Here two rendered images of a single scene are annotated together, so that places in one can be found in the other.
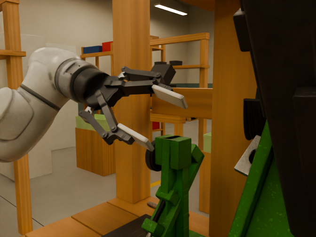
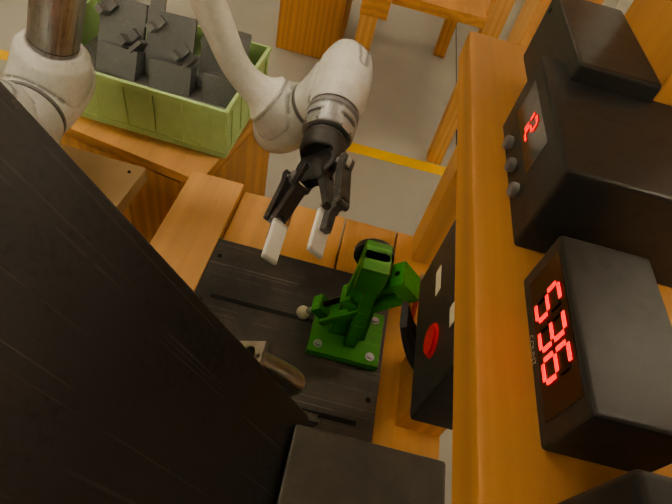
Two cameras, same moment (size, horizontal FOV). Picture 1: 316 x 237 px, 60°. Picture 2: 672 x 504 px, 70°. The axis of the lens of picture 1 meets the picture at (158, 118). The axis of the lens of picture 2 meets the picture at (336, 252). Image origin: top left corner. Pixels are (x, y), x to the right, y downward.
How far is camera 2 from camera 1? 0.64 m
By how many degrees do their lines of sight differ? 56
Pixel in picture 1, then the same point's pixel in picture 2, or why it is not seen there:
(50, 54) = (324, 70)
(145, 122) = not seen: hidden behind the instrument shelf
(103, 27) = not seen: outside the picture
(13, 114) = (268, 120)
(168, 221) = (333, 315)
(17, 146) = (271, 146)
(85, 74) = (310, 133)
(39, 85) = (300, 102)
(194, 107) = not seen: hidden behind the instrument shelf
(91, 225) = (344, 246)
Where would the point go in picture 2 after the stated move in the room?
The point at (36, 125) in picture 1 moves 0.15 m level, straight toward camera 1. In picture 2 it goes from (289, 138) to (237, 174)
